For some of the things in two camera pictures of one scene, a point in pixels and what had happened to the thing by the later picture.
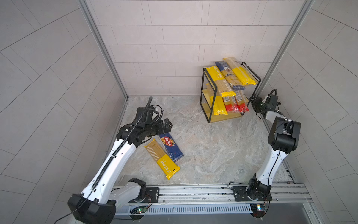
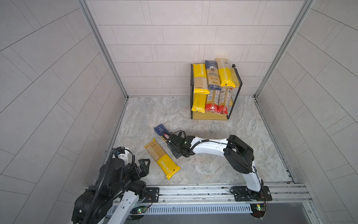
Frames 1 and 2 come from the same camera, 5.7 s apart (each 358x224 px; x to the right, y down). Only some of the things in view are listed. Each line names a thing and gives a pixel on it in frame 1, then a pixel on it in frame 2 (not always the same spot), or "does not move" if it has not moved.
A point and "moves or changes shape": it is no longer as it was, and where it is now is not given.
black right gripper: (256, 102) → (173, 149)
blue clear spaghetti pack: (230, 76) → (213, 75)
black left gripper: (161, 129) → (145, 169)
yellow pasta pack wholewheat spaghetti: (220, 81) → (200, 85)
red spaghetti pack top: (231, 104) → (213, 98)
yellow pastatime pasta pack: (168, 168) does not move
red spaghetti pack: (241, 104) → (225, 95)
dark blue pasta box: (170, 147) moves or changes shape
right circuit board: (258, 210) does not move
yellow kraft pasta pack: (244, 76) → (225, 73)
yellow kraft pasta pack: (220, 108) → (200, 100)
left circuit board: (137, 210) does not move
